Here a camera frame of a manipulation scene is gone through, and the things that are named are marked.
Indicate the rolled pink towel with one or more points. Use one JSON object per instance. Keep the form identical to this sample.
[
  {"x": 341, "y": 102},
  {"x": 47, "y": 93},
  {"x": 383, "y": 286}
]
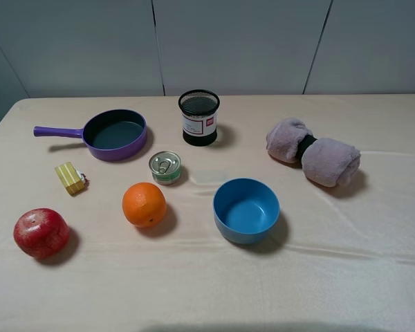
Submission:
[{"x": 325, "y": 161}]

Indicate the orange fruit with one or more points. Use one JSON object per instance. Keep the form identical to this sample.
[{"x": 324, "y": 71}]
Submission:
[{"x": 144, "y": 205}]

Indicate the purple frying pan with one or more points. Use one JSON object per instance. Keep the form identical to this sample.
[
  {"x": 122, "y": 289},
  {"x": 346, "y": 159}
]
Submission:
[{"x": 110, "y": 136}]

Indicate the small tin can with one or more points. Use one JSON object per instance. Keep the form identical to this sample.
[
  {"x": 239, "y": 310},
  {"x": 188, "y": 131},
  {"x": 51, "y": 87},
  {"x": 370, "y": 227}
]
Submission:
[{"x": 165, "y": 167}]

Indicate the black mesh pen holder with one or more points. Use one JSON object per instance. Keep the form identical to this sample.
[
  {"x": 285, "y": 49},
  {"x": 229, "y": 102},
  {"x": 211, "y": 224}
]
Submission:
[{"x": 199, "y": 111}]

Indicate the yellow toy cake slice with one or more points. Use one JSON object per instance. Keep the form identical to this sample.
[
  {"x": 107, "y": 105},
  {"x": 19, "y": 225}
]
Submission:
[{"x": 73, "y": 180}]

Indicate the blue plastic bowl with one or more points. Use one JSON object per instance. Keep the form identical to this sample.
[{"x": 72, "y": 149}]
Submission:
[{"x": 245, "y": 210}]

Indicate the red apple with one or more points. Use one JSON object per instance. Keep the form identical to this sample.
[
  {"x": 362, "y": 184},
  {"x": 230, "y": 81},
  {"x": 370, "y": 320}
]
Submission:
[{"x": 41, "y": 233}]

